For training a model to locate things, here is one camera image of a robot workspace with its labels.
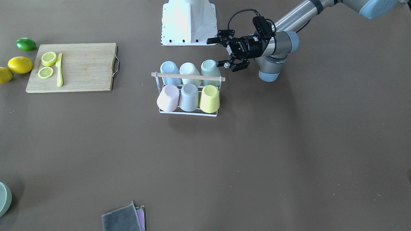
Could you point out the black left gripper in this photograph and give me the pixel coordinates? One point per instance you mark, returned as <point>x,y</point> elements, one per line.
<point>251,47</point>

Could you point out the mint green cup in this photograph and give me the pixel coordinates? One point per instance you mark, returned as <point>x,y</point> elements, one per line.
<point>209,68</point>

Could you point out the pink cup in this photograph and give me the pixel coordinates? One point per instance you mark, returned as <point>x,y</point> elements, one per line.
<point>168,99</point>

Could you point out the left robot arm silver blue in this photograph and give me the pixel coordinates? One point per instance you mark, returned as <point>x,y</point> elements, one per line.
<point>271,42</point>

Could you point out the white cup on rack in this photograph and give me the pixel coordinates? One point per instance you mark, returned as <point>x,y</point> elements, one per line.
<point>190,69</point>

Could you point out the yellow cup on rack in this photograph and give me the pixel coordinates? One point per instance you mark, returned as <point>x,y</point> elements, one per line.
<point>210,99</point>

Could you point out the light blue cup on rack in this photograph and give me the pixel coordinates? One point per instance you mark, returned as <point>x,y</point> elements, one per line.
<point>170,67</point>

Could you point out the grey cup on rack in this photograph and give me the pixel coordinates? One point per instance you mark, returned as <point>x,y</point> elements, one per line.
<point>189,99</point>

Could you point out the wooden cutting board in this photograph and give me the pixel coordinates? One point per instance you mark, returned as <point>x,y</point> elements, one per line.
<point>85,67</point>

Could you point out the yellow plastic knife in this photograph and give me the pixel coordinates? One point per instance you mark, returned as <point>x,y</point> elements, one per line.
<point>58,64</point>

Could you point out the lemon slice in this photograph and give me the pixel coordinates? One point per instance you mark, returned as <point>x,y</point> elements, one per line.
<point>48,59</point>
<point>45,72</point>

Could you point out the grey folded cloth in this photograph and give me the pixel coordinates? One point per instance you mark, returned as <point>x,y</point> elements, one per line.
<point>128,218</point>

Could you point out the green lime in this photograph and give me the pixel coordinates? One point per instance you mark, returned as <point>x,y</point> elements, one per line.
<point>25,44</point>

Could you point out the whole yellow lemon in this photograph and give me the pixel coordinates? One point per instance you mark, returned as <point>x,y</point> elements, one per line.
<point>20,65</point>
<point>5,75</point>

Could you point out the mint green bowl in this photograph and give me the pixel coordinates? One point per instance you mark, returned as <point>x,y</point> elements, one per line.
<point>5,198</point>

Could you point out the white camera pole base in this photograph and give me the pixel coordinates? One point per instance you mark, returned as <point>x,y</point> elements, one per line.
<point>188,22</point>

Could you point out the white wire cup rack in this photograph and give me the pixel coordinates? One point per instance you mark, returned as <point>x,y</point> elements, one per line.
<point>198,111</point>

